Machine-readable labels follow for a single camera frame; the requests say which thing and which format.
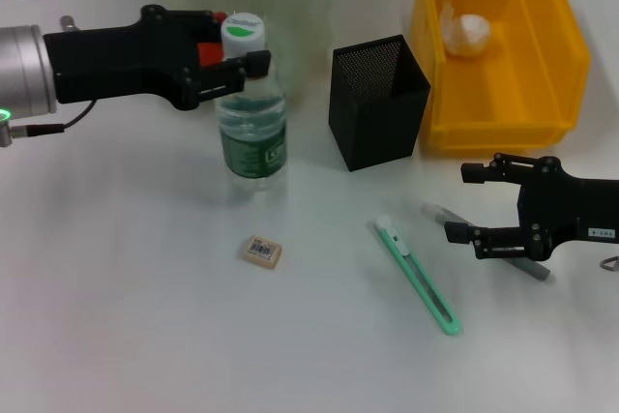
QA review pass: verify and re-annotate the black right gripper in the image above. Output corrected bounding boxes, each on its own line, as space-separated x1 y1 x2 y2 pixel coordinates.
443 152 619 260

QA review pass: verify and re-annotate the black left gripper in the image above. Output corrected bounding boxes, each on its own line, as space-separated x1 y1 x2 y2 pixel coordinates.
43 4 272 111

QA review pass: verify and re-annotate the orange fruit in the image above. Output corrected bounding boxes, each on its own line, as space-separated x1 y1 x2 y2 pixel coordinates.
195 10 228 69

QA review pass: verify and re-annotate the clear green-label water bottle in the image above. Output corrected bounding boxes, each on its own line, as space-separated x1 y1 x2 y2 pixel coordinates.
215 11 290 196

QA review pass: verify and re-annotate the pale green glass fruit bowl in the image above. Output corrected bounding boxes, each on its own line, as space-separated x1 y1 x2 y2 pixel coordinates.
154 0 335 104

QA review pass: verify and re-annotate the green utility knife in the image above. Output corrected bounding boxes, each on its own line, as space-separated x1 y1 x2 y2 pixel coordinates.
374 215 463 337

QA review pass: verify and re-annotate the grey pen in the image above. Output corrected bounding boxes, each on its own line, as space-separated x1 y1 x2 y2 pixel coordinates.
421 203 552 282

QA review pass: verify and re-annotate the black mesh pen holder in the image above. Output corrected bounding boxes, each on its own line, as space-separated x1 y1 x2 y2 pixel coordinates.
328 34 432 172

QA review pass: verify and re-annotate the beige eraser with barcode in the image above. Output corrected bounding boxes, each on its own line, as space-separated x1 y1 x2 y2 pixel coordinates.
238 234 283 269

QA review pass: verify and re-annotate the yellow plastic bin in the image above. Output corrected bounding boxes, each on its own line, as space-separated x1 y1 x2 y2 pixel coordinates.
410 0 592 152

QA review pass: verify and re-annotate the left gripper cable with plugs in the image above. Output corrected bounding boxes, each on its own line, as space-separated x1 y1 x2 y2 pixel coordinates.
0 15 96 148

